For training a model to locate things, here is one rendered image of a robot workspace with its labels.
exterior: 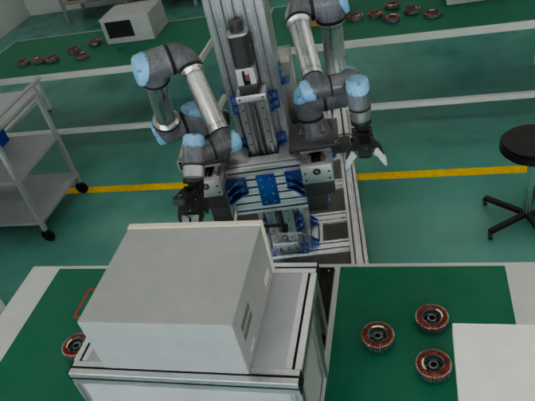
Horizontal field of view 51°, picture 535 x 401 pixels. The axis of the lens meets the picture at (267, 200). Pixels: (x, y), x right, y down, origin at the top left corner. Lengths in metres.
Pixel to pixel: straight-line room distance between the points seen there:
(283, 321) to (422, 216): 2.12
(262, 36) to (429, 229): 1.65
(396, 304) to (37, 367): 1.37
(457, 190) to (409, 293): 1.76
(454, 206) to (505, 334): 2.28
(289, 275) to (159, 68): 0.91
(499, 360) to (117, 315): 0.94
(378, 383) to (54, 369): 1.20
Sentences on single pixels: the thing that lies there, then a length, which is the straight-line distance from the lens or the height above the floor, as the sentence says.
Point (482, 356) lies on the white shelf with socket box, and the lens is 1.44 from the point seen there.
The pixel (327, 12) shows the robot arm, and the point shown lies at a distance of 2.24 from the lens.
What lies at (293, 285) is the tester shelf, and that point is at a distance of 1.74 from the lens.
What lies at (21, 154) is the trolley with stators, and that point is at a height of 0.55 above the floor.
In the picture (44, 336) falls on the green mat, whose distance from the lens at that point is 2.49.
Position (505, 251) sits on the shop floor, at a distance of 3.43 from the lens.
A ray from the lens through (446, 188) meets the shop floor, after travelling 3.85.
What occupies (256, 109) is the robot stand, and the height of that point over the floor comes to 1.15.
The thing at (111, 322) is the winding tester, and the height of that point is 1.32.
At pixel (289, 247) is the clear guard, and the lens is 1.93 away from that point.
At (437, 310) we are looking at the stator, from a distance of 2.07.
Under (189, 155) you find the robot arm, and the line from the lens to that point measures 1.91.
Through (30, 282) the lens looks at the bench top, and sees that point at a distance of 2.79.
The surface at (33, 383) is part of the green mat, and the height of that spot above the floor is 0.75.
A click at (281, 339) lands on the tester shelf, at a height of 1.11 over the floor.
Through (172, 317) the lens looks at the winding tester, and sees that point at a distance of 1.48.
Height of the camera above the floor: 2.36
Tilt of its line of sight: 37 degrees down
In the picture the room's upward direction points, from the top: 14 degrees counter-clockwise
